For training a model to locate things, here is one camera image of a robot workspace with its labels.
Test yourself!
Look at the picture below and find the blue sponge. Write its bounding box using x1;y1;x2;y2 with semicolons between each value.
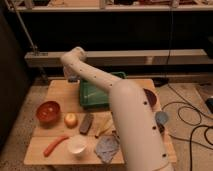
68;76;79;83

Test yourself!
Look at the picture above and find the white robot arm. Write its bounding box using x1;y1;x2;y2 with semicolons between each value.
60;47;174;171

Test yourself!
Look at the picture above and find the green plastic tray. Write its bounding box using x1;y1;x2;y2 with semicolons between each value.
79;71;128;109

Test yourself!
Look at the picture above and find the banana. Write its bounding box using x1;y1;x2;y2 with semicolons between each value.
95;118;113;138

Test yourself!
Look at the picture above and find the grey rectangular block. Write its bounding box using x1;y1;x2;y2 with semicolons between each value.
79;113;94;135

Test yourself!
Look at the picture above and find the purple bowl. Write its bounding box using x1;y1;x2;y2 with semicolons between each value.
144;89;157;107

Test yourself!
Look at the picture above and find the apple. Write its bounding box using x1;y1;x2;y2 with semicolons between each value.
64;113;78;128

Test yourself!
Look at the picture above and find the metal shelf rack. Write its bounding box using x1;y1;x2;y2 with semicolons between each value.
0;0;213;68

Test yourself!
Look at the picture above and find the blue grey cloth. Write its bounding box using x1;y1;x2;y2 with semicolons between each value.
94;136;119;163

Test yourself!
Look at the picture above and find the small blue cup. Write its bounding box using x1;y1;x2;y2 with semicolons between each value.
155;111;169;125

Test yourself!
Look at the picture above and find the red bowl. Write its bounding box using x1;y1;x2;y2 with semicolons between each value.
36;101;61;125

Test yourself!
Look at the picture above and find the wooden table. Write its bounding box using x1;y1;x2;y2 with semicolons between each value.
24;79;177;166

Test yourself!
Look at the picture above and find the white cup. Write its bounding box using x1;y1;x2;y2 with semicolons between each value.
67;135;87;157

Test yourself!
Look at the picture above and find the orange carrot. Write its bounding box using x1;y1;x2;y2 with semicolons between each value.
43;136;68;157

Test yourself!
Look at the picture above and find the black floor cable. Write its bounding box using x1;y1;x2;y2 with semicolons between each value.
161;83;213;171

